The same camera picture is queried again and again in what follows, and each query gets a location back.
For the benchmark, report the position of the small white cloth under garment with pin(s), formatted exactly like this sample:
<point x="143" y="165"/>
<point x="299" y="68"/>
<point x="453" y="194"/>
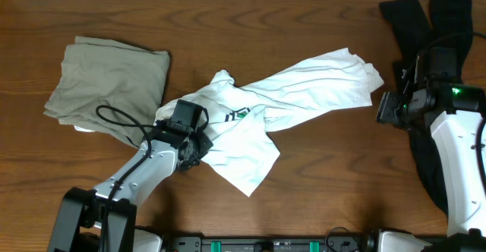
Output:
<point x="83" y="129"/>

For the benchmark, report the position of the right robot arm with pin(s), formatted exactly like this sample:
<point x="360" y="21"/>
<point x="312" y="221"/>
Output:
<point x="456" y="124"/>

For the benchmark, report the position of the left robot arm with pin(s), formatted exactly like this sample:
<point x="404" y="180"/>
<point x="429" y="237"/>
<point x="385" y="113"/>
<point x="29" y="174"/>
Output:
<point x="103" y="218"/>

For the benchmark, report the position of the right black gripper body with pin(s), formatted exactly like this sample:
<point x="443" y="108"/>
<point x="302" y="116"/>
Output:
<point x="397" y="110"/>

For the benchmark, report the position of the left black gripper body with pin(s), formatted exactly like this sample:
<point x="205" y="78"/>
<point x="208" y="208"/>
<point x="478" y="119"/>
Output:
<point x="200" y="144"/>

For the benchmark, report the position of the white t-shirt with logo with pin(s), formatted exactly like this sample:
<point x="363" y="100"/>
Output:
<point x="240" y="118"/>

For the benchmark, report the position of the black garment with red stripe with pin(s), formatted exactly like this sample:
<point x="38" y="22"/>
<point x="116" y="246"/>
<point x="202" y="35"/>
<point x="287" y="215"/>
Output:
<point x="451" y="21"/>

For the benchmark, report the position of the folded olive green garment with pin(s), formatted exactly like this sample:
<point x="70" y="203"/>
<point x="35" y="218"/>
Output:
<point x="101" y="74"/>

